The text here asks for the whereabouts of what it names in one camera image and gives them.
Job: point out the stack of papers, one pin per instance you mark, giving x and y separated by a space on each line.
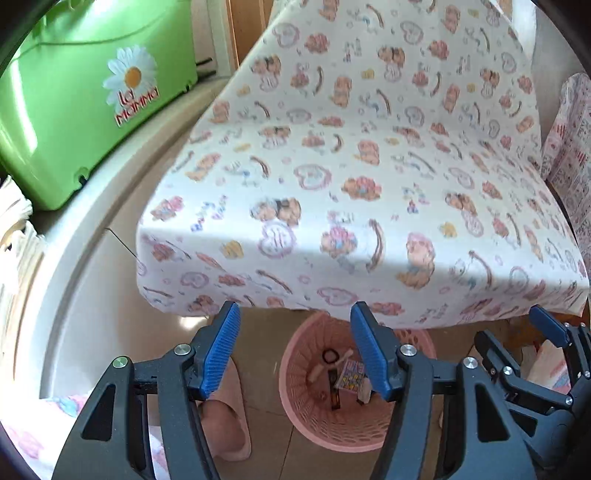
18 240

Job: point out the person's left pajama leg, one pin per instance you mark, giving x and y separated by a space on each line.
37 429

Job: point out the bear printed cloth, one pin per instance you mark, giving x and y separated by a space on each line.
346 138

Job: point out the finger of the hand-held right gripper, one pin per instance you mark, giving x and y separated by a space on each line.
508 374
549 323

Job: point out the pink plastic wastebasket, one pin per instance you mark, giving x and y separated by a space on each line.
314 424

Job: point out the green plastic box daisy print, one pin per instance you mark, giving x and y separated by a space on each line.
69 115

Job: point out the person's pajama leg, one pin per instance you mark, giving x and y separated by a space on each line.
551 364
37 429

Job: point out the person's right pajama leg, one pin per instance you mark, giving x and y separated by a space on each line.
551 364

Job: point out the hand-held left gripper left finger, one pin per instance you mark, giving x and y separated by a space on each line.
221 355

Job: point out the beige stick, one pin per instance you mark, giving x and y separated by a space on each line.
318 373

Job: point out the pink printed cloth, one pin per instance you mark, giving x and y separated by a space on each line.
570 152

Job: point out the pink slipper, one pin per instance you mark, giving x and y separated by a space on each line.
226 424

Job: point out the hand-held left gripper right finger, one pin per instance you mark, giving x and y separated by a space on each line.
369 355

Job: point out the colourful printed packet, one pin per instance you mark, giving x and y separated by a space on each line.
350 376

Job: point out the black packet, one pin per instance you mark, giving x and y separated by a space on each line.
334 392

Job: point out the wooden door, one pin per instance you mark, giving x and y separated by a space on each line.
244 27

